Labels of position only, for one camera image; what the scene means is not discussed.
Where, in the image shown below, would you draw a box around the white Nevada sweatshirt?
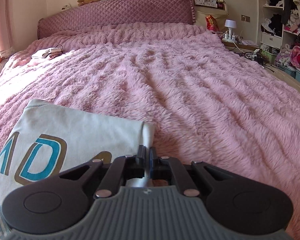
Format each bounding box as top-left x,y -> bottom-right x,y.
0,99 -> 155,239

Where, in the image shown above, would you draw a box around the small folded pink clothes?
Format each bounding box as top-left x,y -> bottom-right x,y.
29,44 -> 63,65

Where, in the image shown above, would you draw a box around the pink fluffy bed blanket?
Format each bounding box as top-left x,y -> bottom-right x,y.
0,23 -> 300,239

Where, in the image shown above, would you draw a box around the wooden nightstand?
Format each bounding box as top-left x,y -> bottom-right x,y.
222,40 -> 259,52

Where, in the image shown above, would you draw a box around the red snack bag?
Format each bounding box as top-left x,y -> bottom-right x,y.
205,15 -> 219,32

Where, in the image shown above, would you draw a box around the purple quilted headboard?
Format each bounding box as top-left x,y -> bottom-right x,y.
37,0 -> 196,39

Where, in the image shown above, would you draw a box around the white bedside lamp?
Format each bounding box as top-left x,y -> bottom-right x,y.
222,19 -> 237,42

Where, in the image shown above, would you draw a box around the white open wardrobe shelf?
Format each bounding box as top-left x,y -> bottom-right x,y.
257,0 -> 300,82

